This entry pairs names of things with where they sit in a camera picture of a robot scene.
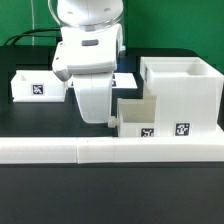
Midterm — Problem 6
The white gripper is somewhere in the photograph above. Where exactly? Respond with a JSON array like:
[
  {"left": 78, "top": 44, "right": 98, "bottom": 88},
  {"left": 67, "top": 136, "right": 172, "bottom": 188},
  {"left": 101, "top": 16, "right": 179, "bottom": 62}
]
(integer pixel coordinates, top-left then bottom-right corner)
[{"left": 52, "top": 24, "right": 123, "bottom": 124}]

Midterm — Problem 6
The white drawer tray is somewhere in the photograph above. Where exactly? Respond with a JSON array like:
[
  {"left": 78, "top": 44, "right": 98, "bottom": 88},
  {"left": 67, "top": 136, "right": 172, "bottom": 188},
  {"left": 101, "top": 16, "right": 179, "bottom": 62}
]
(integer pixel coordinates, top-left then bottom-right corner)
[
  {"left": 108, "top": 98, "right": 156, "bottom": 137},
  {"left": 11, "top": 70, "right": 67, "bottom": 102}
]

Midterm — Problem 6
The white front drawer tray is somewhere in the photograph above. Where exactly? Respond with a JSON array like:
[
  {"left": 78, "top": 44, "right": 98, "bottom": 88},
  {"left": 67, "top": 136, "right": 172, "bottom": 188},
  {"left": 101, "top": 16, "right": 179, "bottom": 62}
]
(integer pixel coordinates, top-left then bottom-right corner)
[{"left": 108, "top": 98, "right": 156, "bottom": 137}]

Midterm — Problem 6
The white drawer cabinet box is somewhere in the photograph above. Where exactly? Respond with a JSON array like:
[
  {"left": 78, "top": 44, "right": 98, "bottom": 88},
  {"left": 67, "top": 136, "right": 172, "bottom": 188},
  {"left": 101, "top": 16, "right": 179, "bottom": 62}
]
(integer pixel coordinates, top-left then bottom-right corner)
[{"left": 140, "top": 57, "right": 224, "bottom": 137}]

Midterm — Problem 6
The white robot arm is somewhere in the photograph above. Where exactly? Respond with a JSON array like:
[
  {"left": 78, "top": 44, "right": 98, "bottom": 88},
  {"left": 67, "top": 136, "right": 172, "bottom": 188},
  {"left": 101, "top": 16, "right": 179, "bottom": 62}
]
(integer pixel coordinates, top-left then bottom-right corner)
[{"left": 48, "top": 0, "right": 123, "bottom": 124}]

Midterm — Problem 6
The fiducial marker sheet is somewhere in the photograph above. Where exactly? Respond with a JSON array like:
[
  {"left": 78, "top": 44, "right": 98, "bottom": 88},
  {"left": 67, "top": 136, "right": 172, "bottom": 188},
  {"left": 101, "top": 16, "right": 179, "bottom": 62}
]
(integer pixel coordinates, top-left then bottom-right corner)
[{"left": 68, "top": 73, "right": 137, "bottom": 90}]

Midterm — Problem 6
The white L-shaped fence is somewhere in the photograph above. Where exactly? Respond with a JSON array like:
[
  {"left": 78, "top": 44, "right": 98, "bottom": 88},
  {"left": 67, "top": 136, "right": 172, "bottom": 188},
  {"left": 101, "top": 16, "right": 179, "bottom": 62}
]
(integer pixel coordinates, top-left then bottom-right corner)
[{"left": 0, "top": 134, "right": 224, "bottom": 164}]

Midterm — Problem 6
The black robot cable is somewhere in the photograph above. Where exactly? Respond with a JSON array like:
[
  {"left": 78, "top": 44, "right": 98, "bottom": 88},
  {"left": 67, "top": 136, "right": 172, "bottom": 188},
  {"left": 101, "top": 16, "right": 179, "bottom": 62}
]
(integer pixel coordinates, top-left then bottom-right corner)
[{"left": 3, "top": 27, "right": 62, "bottom": 47}]

